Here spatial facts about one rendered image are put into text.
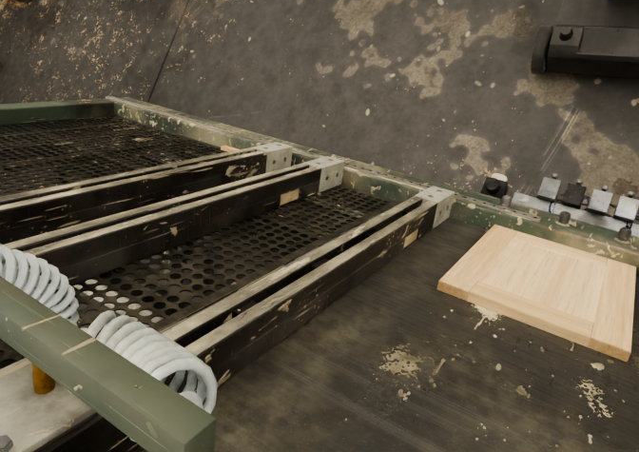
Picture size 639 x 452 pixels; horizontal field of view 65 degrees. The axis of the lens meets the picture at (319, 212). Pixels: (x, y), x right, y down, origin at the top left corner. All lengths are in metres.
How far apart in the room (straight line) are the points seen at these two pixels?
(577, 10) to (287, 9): 1.57
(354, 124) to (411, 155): 0.36
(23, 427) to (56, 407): 0.03
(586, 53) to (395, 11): 1.02
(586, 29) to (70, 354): 2.26
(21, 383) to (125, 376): 0.26
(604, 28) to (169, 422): 2.27
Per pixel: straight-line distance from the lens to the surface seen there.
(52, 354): 0.29
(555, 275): 1.12
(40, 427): 0.47
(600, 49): 2.32
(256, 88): 2.96
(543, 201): 1.48
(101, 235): 0.87
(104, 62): 3.93
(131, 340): 0.38
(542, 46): 2.34
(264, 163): 1.43
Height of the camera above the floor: 2.16
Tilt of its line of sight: 61 degrees down
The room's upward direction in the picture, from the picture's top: 56 degrees counter-clockwise
